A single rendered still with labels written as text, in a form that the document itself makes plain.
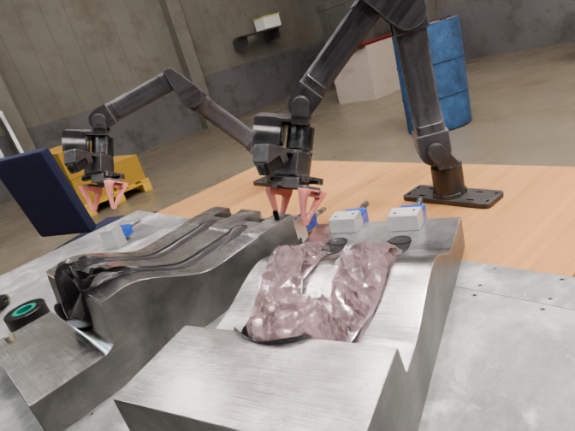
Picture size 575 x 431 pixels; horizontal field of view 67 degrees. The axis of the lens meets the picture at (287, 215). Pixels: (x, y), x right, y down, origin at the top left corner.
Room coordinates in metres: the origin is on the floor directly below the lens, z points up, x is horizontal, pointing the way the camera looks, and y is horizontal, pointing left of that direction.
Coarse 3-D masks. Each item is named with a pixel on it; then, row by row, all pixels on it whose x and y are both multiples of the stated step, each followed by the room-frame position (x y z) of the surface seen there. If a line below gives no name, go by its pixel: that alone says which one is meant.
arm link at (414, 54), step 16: (400, 32) 0.83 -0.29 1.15; (416, 32) 0.83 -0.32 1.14; (400, 48) 0.84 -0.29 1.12; (416, 48) 0.83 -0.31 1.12; (416, 64) 0.84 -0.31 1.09; (416, 80) 0.84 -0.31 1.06; (432, 80) 0.83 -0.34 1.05; (416, 96) 0.84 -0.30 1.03; (432, 96) 0.84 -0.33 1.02; (416, 112) 0.84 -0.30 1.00; (432, 112) 0.83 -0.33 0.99; (416, 128) 0.84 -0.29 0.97; (432, 128) 0.83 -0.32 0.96; (416, 144) 0.86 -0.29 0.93; (448, 144) 0.82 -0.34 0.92
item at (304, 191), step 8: (288, 184) 0.86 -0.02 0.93; (296, 184) 0.84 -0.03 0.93; (304, 184) 0.85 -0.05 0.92; (304, 192) 0.82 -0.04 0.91; (312, 192) 0.84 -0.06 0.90; (320, 192) 0.84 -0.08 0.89; (304, 200) 0.82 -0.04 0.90; (320, 200) 0.85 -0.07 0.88; (304, 208) 0.83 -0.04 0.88; (312, 208) 0.84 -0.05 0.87; (304, 216) 0.83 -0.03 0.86; (304, 224) 0.83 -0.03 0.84
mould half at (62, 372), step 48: (192, 240) 0.81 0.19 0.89; (240, 240) 0.73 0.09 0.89; (288, 240) 0.77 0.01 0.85; (96, 288) 0.60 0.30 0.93; (144, 288) 0.59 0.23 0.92; (192, 288) 0.63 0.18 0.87; (48, 336) 0.64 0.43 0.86; (96, 336) 0.58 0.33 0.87; (144, 336) 0.57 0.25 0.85; (48, 384) 0.50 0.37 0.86; (96, 384) 0.51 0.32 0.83
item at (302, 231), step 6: (318, 210) 0.91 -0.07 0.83; (324, 210) 0.92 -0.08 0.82; (294, 216) 0.86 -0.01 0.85; (300, 216) 0.85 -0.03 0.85; (312, 216) 0.87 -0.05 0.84; (294, 222) 0.83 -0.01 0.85; (300, 222) 0.84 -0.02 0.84; (312, 222) 0.87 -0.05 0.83; (300, 228) 0.84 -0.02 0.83; (306, 228) 0.85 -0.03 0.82; (312, 228) 0.87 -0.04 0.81; (300, 234) 0.84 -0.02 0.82; (306, 234) 0.85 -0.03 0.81
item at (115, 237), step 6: (132, 222) 1.25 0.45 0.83; (138, 222) 1.27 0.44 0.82; (108, 228) 1.19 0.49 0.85; (114, 228) 1.17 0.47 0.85; (120, 228) 1.18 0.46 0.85; (126, 228) 1.20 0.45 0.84; (132, 228) 1.22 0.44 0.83; (102, 234) 1.17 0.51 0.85; (108, 234) 1.16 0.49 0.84; (114, 234) 1.16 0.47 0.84; (120, 234) 1.17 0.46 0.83; (126, 234) 1.19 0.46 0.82; (108, 240) 1.17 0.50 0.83; (114, 240) 1.15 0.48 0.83; (120, 240) 1.16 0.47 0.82; (126, 240) 1.18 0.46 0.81; (108, 246) 1.17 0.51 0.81; (114, 246) 1.16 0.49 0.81; (120, 246) 1.16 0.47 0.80
